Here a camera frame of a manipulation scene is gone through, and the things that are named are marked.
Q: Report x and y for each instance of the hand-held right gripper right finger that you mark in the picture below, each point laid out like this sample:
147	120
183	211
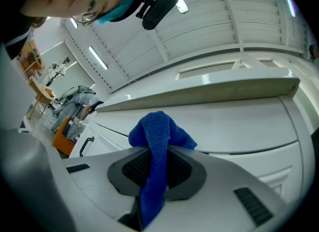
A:
211	196

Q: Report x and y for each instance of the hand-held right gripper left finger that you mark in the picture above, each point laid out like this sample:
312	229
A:
99	183

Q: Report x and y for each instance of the white cabinet door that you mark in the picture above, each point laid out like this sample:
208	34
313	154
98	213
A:
107	141
76	146
249	158

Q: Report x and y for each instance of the blue cloth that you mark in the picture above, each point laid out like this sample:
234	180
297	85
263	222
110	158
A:
159	136

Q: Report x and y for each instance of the black white patterned pillow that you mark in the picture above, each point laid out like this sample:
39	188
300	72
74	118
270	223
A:
76	130

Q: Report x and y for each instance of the white vanity cabinet with sink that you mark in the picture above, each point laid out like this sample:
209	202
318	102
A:
199	121

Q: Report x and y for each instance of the wooden table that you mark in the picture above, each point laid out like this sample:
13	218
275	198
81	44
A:
43	93

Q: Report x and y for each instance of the wooden shelf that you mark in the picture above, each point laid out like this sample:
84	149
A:
27	61

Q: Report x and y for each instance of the person's black shirt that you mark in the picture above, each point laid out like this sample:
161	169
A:
15	34

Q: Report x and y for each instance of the teal head cover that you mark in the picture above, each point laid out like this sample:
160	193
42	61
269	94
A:
117	11

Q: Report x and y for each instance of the black head camera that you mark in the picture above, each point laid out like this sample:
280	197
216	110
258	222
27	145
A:
159	9

